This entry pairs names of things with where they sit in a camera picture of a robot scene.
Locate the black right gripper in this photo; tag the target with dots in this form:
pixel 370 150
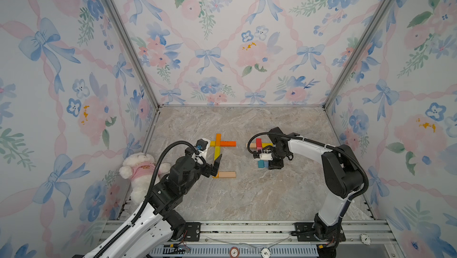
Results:
pixel 275 164

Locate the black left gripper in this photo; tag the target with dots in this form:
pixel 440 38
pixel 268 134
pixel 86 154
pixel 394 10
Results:
pixel 208 170

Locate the beige long block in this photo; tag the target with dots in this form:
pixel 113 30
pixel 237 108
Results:
pixel 226 174

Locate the lime yellow long block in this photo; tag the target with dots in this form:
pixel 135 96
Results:
pixel 217 152

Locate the small yellow short block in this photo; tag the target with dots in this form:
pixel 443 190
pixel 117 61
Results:
pixel 267 145

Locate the red-orange long block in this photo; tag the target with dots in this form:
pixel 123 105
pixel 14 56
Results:
pixel 227 144

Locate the red long block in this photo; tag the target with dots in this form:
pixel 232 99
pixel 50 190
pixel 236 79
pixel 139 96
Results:
pixel 259 144

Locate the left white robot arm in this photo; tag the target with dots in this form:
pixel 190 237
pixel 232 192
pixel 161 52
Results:
pixel 156 221

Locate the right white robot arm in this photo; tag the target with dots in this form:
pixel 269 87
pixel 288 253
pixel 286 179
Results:
pixel 344 177

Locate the amber orange long block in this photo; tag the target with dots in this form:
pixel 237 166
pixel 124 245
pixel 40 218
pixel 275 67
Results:
pixel 218 140

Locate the white plush toy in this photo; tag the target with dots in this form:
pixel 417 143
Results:
pixel 138 169

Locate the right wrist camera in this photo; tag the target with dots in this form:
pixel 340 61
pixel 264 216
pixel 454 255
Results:
pixel 263 156

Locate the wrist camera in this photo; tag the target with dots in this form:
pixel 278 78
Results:
pixel 263 156
pixel 201 151

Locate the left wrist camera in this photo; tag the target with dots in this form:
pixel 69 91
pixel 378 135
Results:
pixel 201 151

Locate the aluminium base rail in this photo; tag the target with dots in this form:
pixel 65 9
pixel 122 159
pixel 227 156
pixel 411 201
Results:
pixel 246 239

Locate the aluminium corner post right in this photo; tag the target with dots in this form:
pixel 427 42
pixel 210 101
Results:
pixel 370 31

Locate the aluminium corner post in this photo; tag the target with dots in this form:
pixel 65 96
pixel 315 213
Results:
pixel 370 31
pixel 126 42

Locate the aluminium corner post left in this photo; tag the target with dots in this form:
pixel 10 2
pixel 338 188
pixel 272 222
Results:
pixel 126 42

